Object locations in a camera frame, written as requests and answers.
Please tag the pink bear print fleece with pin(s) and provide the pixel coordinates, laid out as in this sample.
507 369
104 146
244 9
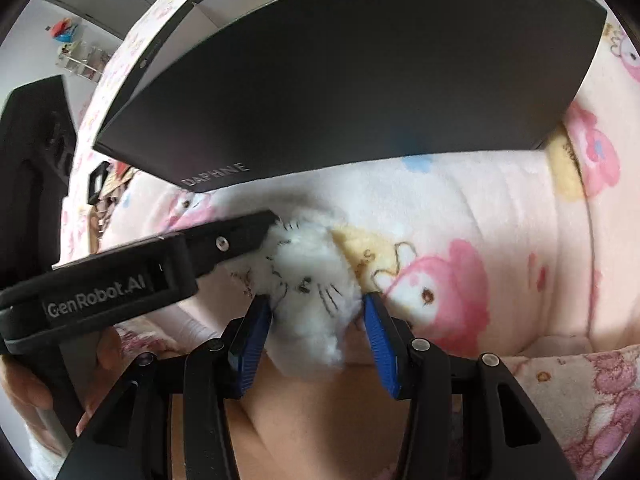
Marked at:
590 400

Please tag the clear storage rack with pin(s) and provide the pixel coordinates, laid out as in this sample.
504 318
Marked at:
80 60

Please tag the pink printed blanket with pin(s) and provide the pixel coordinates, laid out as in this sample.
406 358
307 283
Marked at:
475 200

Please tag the black cardboard box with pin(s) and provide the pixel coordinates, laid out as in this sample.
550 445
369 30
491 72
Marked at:
350 85

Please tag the person's left hand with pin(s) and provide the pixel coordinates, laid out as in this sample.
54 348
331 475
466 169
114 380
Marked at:
107 365

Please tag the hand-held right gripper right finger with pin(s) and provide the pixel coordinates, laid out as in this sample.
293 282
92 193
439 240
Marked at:
382 350

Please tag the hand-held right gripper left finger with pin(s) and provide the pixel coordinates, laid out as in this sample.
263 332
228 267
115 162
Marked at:
250 350

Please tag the white fluffy plush toy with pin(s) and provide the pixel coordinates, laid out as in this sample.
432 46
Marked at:
305 270

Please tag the small black frame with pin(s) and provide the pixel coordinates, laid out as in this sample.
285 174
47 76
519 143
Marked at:
97 182

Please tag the person's left forearm white sleeve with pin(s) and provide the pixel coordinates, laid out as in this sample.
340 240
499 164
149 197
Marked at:
45 447

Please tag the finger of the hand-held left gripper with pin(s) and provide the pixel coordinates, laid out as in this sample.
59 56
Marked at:
225 240

